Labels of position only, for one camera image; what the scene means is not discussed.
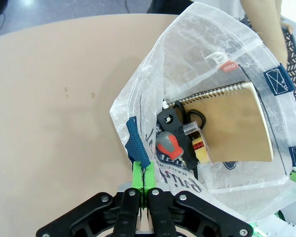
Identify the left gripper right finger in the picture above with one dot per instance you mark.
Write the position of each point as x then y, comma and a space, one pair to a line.
160, 212

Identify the person's left hand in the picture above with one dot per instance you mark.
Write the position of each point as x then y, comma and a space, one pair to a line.
288, 27

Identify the person's left forearm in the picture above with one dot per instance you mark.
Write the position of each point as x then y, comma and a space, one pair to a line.
264, 24

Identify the kraft spiral notebook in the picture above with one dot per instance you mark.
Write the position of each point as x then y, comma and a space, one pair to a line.
236, 123

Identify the black perforated shopping basket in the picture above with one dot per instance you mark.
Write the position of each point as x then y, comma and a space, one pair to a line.
294, 74

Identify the black scissors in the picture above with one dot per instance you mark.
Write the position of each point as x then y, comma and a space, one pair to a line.
180, 108

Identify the person's black trousers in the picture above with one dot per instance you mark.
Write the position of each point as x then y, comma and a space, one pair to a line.
167, 5

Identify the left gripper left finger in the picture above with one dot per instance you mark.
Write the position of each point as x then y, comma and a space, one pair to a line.
124, 212

